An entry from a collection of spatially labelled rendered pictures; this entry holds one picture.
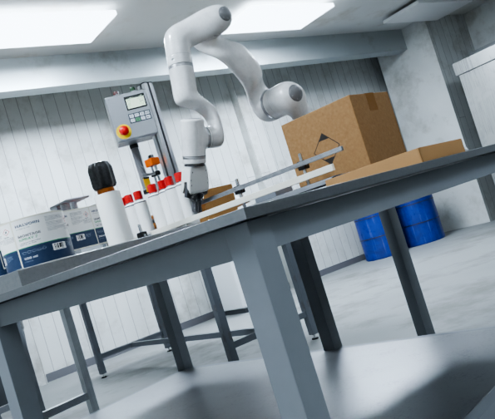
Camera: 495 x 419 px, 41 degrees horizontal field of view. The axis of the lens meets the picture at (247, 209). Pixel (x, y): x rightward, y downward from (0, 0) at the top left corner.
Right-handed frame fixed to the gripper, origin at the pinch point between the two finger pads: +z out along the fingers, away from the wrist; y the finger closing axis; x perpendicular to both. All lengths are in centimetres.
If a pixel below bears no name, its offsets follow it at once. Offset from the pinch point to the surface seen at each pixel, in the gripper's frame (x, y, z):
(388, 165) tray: 84, 13, -21
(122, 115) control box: -41, -3, -33
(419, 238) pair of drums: -228, -644, 171
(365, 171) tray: 77, 13, -19
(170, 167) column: -26.6, -13.0, -11.3
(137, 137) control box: -36.7, -5.5, -23.7
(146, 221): -27.0, 1.0, 8.1
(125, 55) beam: -393, -295, -78
